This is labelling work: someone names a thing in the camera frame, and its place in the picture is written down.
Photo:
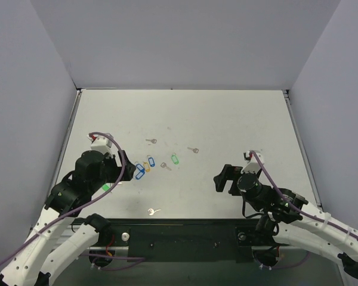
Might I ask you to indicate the silver key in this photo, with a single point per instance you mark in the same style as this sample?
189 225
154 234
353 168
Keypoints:
195 150
165 166
153 141

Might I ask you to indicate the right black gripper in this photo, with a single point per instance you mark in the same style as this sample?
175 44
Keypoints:
232 180

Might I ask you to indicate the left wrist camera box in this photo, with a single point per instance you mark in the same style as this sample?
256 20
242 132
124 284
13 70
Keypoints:
100 143

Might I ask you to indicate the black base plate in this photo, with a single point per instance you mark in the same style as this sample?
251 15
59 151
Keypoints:
187 240

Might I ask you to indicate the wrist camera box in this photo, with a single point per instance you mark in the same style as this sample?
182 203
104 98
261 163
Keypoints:
100 143
254 161

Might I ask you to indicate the silver key upper left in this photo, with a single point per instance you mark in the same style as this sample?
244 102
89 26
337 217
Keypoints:
153 141

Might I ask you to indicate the green tag with key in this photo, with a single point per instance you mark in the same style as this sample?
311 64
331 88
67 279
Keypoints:
174 158

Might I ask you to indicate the silver key centre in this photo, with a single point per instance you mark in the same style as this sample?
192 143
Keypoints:
165 166

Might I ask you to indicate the blue tag bunch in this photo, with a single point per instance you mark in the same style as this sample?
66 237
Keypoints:
140 172

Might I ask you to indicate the silver key upper middle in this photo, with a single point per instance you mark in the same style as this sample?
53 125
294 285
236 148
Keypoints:
195 150

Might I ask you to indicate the green tag left key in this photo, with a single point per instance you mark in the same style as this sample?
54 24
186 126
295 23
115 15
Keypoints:
110 187

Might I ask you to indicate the yellow key tag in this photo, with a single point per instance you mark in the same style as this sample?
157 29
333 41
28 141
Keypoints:
146 166

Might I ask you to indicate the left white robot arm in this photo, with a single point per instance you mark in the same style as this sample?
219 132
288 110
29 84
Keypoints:
61 207

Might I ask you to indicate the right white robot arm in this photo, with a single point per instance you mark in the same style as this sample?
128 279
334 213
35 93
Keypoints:
290 219

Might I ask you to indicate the white head key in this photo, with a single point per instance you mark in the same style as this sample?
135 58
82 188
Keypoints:
152 211

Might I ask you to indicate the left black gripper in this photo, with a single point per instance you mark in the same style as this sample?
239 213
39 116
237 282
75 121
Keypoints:
121 166

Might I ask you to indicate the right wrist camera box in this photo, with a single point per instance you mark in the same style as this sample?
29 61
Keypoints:
254 161

